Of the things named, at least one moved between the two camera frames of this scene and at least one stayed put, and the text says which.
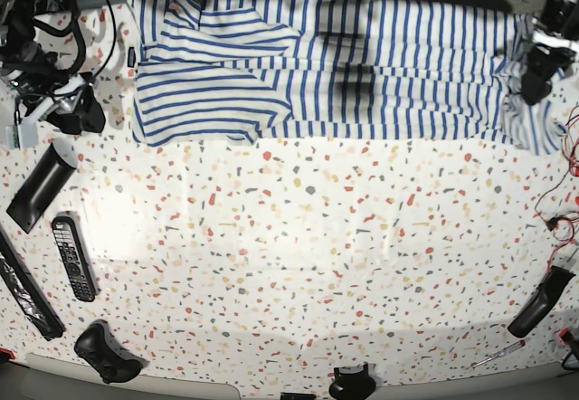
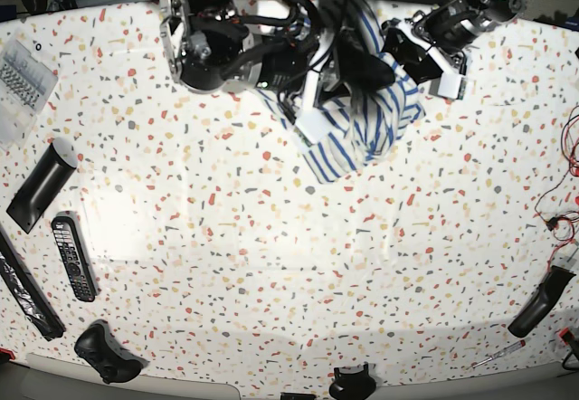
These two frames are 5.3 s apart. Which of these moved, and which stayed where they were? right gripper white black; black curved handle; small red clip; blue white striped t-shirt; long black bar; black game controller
Moved: right gripper white black; blue white striped t-shirt
Stayed: black curved handle; black game controller; long black bar; small red clip
